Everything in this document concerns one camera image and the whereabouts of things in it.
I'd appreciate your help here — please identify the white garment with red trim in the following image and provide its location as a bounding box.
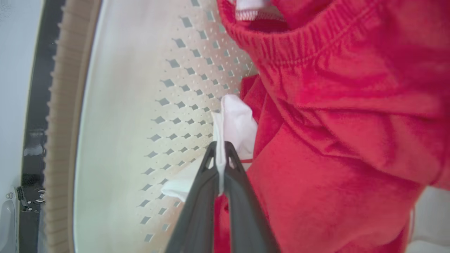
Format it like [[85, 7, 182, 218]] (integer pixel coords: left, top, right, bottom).
[[161, 0, 286, 202]]

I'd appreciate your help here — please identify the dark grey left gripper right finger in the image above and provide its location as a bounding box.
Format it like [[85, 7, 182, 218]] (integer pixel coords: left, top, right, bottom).
[[224, 142, 281, 253]]

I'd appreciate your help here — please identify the small black caster wheel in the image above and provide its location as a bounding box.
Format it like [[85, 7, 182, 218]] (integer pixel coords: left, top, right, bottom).
[[16, 186, 46, 213]]

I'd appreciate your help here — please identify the grey metal stand leg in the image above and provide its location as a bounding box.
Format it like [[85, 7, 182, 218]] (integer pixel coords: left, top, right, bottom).
[[0, 192, 19, 253]]

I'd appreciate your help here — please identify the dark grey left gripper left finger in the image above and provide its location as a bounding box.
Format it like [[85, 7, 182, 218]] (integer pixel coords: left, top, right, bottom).
[[165, 142, 220, 253]]

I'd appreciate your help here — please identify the cream laundry basket brown rim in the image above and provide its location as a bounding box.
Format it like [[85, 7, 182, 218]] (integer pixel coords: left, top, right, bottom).
[[42, 0, 450, 253]]

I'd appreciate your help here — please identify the red garment with white stripe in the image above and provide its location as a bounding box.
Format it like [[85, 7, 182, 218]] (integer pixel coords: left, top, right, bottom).
[[213, 0, 450, 253]]

